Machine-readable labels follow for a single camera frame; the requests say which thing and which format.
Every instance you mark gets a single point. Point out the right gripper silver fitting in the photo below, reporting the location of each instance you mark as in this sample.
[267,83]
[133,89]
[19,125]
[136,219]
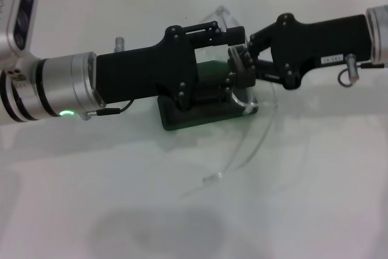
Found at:
[351,68]

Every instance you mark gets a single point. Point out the clear white glasses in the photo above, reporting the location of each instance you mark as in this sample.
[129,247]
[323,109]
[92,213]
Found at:
[244,105]

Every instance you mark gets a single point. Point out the left gripper silver fitting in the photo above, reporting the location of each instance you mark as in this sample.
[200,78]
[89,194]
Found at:
[119,43]

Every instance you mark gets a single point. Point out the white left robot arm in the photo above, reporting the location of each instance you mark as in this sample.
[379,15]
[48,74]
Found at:
[54,86]

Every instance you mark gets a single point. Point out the gripper silver fitting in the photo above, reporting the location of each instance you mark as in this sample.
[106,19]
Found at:
[351,68]
[119,43]

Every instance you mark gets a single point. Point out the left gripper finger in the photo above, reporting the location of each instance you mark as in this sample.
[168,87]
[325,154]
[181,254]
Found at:
[235,35]

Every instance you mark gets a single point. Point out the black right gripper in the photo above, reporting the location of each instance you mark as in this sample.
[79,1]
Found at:
[318,43]

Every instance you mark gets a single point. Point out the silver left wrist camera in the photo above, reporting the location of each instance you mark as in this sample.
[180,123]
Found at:
[18,13]

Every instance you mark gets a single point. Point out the green glasses case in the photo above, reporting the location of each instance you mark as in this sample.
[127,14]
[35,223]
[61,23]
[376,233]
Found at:
[194,119]

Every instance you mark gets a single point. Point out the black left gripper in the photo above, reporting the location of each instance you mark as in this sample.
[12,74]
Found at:
[142,71]

